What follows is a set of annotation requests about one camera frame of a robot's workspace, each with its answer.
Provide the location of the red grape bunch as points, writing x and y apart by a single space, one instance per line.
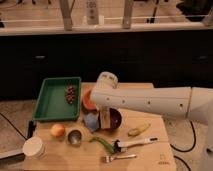
70 94

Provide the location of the green chili pepper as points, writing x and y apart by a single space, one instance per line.
106 144

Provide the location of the yellow banana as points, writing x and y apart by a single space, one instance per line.
138 130

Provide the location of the peach apple fruit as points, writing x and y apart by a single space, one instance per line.
57 130

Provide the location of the silver fork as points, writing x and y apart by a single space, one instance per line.
108 159

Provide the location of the metal cup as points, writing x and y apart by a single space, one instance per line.
75 137

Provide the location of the green plastic tray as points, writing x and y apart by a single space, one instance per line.
51 103

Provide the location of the white paper cup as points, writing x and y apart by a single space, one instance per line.
34 147

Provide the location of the orange bowl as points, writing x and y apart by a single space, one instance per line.
87 103

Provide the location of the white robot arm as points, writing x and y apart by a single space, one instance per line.
193 103

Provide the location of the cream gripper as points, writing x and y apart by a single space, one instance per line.
104 109

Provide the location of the dark purple bowl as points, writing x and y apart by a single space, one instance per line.
115 119

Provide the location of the blue sponge cloth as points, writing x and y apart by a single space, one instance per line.
91 122

